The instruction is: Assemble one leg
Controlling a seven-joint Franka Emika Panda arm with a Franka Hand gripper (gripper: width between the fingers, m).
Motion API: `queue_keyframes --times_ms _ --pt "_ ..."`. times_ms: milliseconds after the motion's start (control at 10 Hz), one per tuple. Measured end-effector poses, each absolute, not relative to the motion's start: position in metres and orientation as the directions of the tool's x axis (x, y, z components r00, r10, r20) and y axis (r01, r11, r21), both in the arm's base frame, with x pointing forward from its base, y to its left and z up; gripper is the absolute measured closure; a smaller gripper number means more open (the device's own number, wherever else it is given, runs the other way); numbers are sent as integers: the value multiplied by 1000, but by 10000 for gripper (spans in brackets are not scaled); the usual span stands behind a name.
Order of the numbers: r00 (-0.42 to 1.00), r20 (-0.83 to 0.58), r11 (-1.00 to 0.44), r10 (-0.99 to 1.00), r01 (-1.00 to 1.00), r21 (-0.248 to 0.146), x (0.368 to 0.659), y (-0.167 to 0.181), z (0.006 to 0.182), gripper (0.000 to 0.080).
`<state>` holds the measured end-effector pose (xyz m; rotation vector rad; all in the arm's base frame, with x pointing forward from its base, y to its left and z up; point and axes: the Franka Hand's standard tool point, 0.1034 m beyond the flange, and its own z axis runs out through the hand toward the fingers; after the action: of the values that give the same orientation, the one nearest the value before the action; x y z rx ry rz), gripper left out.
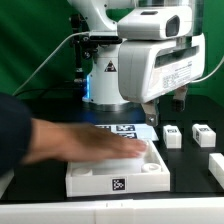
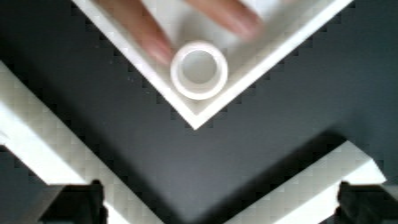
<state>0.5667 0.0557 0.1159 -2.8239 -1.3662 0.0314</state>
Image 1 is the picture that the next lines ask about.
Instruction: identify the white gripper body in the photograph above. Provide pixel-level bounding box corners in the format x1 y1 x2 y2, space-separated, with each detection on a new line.
118 34 205 103

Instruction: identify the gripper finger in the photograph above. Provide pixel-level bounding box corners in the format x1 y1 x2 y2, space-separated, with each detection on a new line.
142 100 159 127
172 85 188 112

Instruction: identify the white square tabletop part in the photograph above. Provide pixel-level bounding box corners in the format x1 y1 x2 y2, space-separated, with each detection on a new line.
65 140 170 197

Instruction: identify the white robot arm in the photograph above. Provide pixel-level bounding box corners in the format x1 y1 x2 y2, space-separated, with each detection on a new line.
67 0 205 126

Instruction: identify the dark blue sleeve forearm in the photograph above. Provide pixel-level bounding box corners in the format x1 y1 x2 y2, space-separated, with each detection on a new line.
0 93 32 177

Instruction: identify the person's hand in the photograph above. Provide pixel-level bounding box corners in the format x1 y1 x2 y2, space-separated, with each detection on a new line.
22 119 147 164

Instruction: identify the white sheet with markers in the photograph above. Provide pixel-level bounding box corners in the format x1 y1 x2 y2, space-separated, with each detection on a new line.
100 124 159 141

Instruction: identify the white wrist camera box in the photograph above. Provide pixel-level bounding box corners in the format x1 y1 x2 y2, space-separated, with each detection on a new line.
117 6 192 40

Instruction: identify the black camera stand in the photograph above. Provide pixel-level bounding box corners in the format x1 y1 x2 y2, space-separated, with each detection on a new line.
69 13 88 101

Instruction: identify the white right wall fixture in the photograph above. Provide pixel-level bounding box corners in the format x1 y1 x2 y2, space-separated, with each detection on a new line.
208 153 224 189

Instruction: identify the white wall fixture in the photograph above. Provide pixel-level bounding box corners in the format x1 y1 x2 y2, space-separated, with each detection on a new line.
208 153 224 189
0 170 14 198
0 197 224 224

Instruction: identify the white cable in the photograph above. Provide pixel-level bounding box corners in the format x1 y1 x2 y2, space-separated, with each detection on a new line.
12 31 90 97

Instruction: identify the black cable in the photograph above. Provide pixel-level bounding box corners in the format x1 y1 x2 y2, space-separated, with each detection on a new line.
14 85 84 100

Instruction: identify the white front wall fixture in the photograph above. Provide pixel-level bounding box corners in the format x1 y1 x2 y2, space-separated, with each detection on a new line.
0 197 224 224

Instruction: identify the white left wall fixture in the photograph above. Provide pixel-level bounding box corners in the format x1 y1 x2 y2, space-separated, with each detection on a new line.
0 170 14 198

